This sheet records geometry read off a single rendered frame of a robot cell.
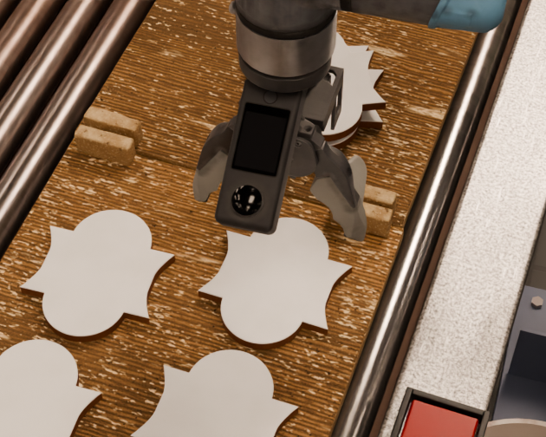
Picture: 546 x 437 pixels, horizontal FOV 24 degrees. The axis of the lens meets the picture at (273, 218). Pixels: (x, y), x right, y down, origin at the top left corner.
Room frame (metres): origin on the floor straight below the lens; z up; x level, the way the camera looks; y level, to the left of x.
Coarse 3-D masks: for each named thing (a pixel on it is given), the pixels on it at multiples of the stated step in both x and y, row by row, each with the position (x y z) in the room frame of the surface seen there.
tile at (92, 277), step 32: (96, 224) 0.73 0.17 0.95; (128, 224) 0.73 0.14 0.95; (64, 256) 0.69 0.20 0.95; (96, 256) 0.69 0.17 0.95; (128, 256) 0.69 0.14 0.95; (160, 256) 0.69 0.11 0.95; (32, 288) 0.65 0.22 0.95; (64, 288) 0.65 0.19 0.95; (96, 288) 0.65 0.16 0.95; (128, 288) 0.65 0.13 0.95; (64, 320) 0.62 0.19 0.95; (96, 320) 0.62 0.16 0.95
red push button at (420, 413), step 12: (420, 408) 0.54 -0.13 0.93; (432, 408) 0.54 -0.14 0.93; (444, 408) 0.54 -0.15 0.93; (408, 420) 0.53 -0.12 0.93; (420, 420) 0.53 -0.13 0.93; (432, 420) 0.53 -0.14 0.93; (444, 420) 0.53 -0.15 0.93; (456, 420) 0.53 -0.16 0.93; (468, 420) 0.53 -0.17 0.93; (408, 432) 0.52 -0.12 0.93; (420, 432) 0.52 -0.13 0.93; (432, 432) 0.52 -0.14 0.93; (444, 432) 0.52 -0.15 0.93; (456, 432) 0.52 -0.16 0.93; (468, 432) 0.52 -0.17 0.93
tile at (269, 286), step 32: (288, 224) 0.73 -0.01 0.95; (256, 256) 0.69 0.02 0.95; (288, 256) 0.69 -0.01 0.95; (320, 256) 0.69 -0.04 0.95; (224, 288) 0.65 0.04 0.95; (256, 288) 0.65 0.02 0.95; (288, 288) 0.65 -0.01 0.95; (320, 288) 0.65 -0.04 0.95; (224, 320) 0.62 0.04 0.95; (256, 320) 0.62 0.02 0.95; (288, 320) 0.62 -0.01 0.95; (320, 320) 0.62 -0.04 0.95
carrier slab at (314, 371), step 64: (64, 192) 0.77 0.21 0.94; (128, 192) 0.77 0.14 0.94; (192, 192) 0.77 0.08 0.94; (192, 256) 0.70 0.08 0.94; (384, 256) 0.70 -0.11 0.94; (0, 320) 0.63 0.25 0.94; (128, 320) 0.63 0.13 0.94; (192, 320) 0.63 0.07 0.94; (128, 384) 0.56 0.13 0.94; (320, 384) 0.56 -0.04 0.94
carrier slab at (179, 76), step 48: (192, 0) 1.05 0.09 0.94; (144, 48) 0.97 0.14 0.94; (192, 48) 0.97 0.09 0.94; (384, 48) 0.97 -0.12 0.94; (432, 48) 0.97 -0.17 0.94; (96, 96) 0.90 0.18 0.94; (144, 96) 0.90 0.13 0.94; (192, 96) 0.90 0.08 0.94; (240, 96) 0.90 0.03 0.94; (384, 96) 0.90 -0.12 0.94; (432, 96) 0.90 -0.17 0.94; (144, 144) 0.84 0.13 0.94; (192, 144) 0.84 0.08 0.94; (384, 144) 0.84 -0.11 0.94; (432, 144) 0.84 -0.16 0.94; (288, 192) 0.77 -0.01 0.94
